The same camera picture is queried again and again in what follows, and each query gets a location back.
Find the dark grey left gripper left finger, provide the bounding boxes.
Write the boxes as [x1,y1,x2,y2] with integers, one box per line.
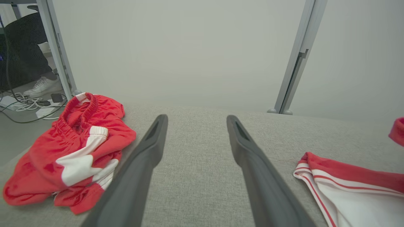
[80,114,169,227]

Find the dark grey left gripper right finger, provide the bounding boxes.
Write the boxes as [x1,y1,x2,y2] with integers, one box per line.
[226,115,316,227]

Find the red white sports shorts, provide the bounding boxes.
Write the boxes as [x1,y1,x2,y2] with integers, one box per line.
[3,92,137,215]

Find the red white basketball jersey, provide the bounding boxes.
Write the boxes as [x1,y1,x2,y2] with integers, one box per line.
[293,117,404,227]

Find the white power strip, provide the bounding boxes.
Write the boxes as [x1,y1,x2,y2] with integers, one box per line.
[0,96,20,111]
[35,107,57,119]

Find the white sneaker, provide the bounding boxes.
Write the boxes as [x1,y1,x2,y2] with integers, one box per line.
[23,76,62,98]

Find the person's leg with white shoe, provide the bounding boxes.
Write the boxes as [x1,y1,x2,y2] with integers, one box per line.
[0,5,58,92]

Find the white coiled cable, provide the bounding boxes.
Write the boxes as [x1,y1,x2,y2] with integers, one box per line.
[12,92,45,112]

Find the grey partition post with feet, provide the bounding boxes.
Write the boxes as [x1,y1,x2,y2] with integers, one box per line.
[267,0,328,115]

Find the grey partition end post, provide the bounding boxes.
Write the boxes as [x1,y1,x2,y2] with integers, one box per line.
[36,0,83,101]

